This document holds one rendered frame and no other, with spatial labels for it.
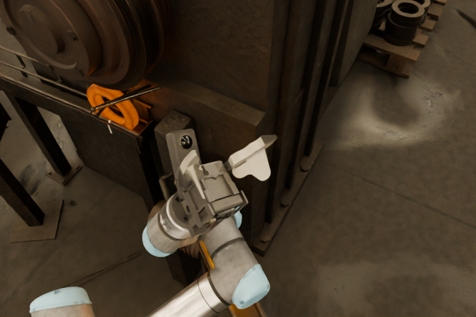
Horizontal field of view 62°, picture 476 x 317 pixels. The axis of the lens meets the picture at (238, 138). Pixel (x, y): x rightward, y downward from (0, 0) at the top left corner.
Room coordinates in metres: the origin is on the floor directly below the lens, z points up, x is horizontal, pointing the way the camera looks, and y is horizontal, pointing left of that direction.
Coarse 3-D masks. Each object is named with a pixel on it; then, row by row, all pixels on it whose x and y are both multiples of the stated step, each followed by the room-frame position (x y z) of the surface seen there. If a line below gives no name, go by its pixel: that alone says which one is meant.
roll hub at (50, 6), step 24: (0, 0) 0.82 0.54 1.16; (24, 0) 0.79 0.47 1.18; (48, 0) 0.73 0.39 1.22; (72, 0) 0.75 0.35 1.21; (24, 24) 0.78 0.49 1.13; (48, 24) 0.74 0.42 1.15; (72, 24) 0.71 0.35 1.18; (48, 48) 0.75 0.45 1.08; (72, 48) 0.74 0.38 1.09; (96, 48) 0.73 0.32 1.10; (72, 72) 0.74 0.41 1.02
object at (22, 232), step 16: (0, 112) 0.94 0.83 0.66; (0, 128) 0.89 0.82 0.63; (0, 160) 0.88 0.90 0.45; (0, 176) 0.83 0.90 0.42; (0, 192) 0.82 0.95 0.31; (16, 192) 0.84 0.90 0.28; (16, 208) 0.82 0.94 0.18; (32, 208) 0.85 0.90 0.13; (48, 208) 0.92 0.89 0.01; (16, 224) 0.83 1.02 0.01; (32, 224) 0.82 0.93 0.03; (48, 224) 0.83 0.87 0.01; (16, 240) 0.76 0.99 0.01; (32, 240) 0.76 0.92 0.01
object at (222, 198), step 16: (208, 176) 0.34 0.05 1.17; (224, 176) 0.34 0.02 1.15; (176, 192) 0.36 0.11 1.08; (192, 192) 0.32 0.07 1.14; (208, 192) 0.31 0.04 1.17; (224, 192) 0.32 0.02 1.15; (240, 192) 0.33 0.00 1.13; (176, 208) 0.33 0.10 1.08; (192, 208) 0.30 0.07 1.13; (208, 208) 0.28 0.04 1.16; (224, 208) 0.29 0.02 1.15; (240, 208) 0.31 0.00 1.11; (192, 224) 0.30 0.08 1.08; (208, 224) 0.28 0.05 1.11
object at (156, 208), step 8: (160, 208) 0.63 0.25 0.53; (152, 216) 0.61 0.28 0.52; (184, 248) 0.51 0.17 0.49; (192, 248) 0.51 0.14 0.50; (168, 256) 0.57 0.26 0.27; (176, 256) 0.55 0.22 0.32; (184, 256) 0.57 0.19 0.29; (192, 256) 0.49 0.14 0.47; (200, 256) 0.50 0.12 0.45; (168, 264) 0.58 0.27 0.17; (176, 264) 0.56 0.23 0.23; (184, 264) 0.56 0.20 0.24; (192, 264) 0.59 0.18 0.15; (176, 272) 0.57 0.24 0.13; (184, 272) 0.55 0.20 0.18; (192, 272) 0.58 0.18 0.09; (176, 280) 0.57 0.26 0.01; (184, 280) 0.55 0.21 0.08; (192, 280) 0.57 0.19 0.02
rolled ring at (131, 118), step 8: (88, 88) 0.89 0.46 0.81; (96, 88) 0.87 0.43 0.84; (104, 88) 0.86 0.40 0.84; (88, 96) 0.90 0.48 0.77; (96, 96) 0.89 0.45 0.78; (104, 96) 0.86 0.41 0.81; (112, 96) 0.84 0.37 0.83; (96, 104) 0.89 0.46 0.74; (120, 104) 0.82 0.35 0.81; (128, 104) 0.83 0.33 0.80; (96, 112) 0.89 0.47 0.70; (104, 112) 0.89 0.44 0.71; (112, 112) 0.90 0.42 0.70; (128, 112) 0.82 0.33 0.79; (136, 112) 0.83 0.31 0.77; (120, 120) 0.86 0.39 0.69; (128, 120) 0.82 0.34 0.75; (136, 120) 0.83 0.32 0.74
